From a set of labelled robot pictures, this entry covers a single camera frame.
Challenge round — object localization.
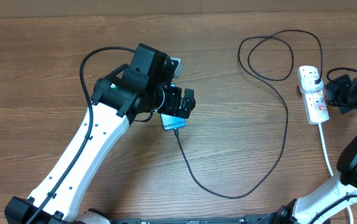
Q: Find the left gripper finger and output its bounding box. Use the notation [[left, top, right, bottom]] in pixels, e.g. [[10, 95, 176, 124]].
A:
[[181, 88, 196, 110], [177, 105, 194, 119]]

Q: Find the Samsung Galaxy smartphone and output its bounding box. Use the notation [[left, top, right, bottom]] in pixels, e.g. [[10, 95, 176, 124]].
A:
[[160, 83, 187, 132]]

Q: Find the black USB charging cable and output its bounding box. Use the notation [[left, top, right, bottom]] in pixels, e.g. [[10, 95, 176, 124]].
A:
[[174, 29, 324, 200]]

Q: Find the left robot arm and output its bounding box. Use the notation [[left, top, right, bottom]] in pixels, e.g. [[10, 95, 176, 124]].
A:
[[4, 44, 196, 224]]

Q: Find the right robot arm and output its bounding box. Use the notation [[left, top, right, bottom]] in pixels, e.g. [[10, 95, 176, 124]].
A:
[[260, 66, 357, 223]]

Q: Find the white charger plug adapter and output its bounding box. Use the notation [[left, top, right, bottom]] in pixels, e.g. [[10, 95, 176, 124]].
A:
[[299, 77, 323, 94]]

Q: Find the white power strip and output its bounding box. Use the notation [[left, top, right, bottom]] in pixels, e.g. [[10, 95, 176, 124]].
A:
[[297, 65, 329, 124]]

